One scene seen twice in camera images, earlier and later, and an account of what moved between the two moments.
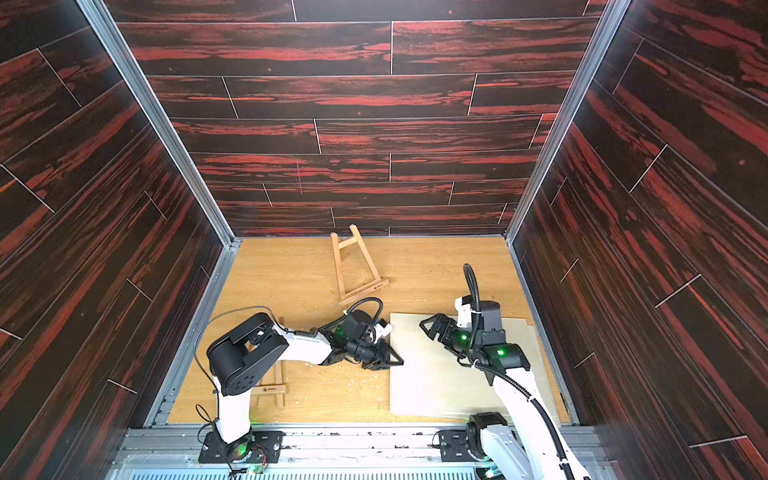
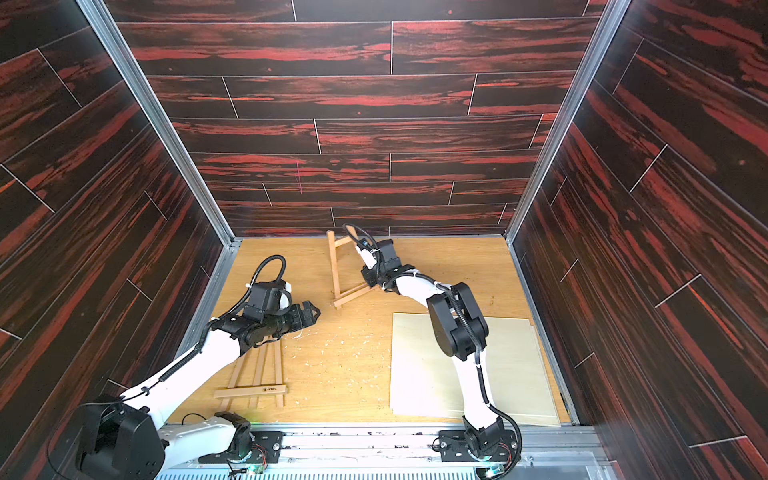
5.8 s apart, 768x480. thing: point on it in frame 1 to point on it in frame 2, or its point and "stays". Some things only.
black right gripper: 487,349 to 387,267
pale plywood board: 431,383 stays
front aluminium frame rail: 312,453 stays
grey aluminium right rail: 564,396 stays
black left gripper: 380,360 to 300,322
